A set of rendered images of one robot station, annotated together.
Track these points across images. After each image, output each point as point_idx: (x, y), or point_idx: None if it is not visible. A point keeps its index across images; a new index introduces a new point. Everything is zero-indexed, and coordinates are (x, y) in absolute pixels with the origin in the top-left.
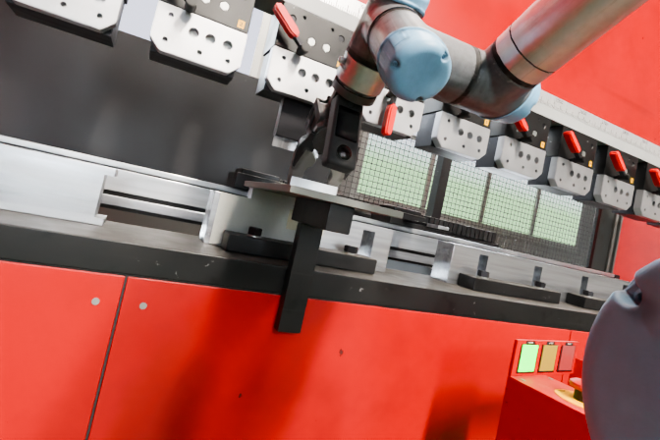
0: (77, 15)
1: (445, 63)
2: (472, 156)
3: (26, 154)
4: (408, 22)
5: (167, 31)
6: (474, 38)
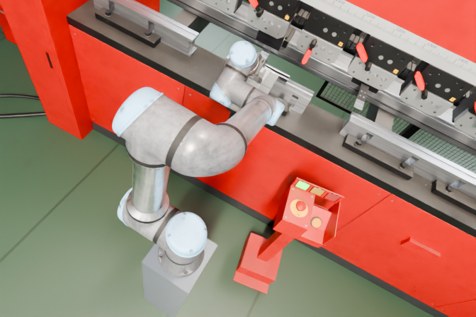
0: None
1: (222, 104)
2: (374, 87)
3: (167, 29)
4: (221, 81)
5: None
6: (406, 14)
